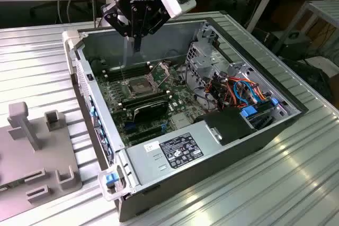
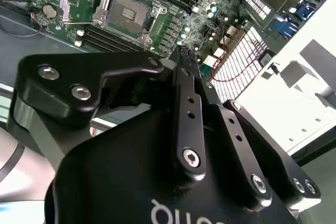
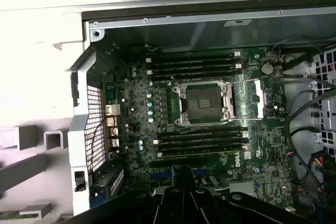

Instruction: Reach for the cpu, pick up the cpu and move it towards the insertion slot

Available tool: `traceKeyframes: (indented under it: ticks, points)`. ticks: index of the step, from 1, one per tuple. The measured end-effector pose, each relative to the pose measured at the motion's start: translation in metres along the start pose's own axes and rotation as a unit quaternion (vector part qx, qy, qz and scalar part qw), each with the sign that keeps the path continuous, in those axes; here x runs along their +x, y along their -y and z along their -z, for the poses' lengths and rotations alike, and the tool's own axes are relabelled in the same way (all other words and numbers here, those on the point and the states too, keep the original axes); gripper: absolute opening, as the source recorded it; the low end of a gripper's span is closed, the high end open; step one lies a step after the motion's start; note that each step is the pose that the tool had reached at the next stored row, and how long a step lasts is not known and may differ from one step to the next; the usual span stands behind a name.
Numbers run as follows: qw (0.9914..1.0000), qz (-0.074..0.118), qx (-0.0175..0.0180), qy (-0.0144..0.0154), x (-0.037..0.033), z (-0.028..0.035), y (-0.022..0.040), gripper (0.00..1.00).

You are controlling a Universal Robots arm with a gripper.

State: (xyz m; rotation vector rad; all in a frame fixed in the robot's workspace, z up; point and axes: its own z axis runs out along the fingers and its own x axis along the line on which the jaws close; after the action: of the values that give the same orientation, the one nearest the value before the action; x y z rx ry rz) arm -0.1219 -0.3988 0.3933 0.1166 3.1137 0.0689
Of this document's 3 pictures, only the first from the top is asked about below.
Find open grey PC case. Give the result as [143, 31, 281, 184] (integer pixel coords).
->
[62, 16, 309, 223]

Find blue data wire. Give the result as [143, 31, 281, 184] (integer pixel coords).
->
[233, 79, 258, 108]

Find black RAM slot bank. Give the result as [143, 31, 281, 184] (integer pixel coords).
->
[102, 61, 154, 83]
[119, 89, 173, 110]

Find black expansion slots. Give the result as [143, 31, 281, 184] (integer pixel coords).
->
[123, 124, 163, 145]

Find black bag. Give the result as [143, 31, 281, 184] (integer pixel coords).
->
[280, 58, 335, 102]

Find green motherboard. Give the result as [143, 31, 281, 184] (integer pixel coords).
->
[94, 61, 202, 147]

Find metal socket cover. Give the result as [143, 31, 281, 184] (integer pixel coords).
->
[148, 61, 172, 89]

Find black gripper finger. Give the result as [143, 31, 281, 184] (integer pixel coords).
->
[102, 2, 141, 52]
[137, 6, 170, 52]

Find metal drive cage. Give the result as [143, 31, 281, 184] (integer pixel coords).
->
[185, 41, 252, 89]

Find grey parts rack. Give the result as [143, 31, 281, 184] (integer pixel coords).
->
[0, 101, 83, 223]

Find black box with handle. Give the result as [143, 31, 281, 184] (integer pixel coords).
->
[264, 30, 313, 61]

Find blue disk carrier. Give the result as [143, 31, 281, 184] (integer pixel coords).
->
[239, 105, 259, 119]

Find orange wire bundle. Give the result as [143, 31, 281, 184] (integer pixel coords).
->
[206, 76, 269, 105]

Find green circuit board strip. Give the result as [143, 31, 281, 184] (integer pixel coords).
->
[0, 180, 26, 192]

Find grey power supply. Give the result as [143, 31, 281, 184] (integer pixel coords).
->
[126, 124, 222, 187]

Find metal slat shelf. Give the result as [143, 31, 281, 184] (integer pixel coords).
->
[271, 0, 339, 57]

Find blue case latch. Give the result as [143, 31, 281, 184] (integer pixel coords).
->
[105, 173, 118, 187]

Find black plastic drive shroud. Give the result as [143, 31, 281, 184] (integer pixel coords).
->
[193, 106, 257, 147]

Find CPU socket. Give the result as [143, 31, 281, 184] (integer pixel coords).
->
[126, 77, 156, 98]

